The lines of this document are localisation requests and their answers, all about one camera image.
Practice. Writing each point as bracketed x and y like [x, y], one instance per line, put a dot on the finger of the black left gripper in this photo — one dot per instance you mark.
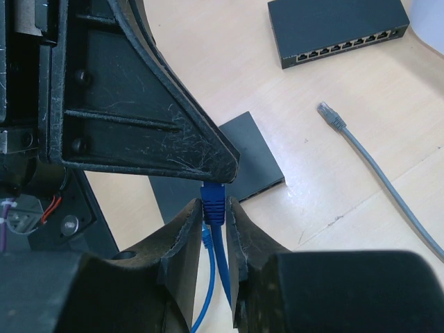
[116, 106]

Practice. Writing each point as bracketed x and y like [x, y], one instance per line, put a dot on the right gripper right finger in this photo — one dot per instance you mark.
[274, 289]

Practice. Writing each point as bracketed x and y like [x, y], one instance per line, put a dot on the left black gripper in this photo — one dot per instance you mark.
[28, 32]

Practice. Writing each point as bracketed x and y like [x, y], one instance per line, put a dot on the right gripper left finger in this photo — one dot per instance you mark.
[149, 287]

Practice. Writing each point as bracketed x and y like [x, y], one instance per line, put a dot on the black network switch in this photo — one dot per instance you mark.
[305, 31]
[258, 171]

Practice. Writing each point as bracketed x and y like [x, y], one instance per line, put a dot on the white plastic bin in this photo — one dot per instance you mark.
[427, 22]

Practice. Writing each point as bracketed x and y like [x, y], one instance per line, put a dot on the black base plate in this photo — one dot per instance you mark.
[72, 220]

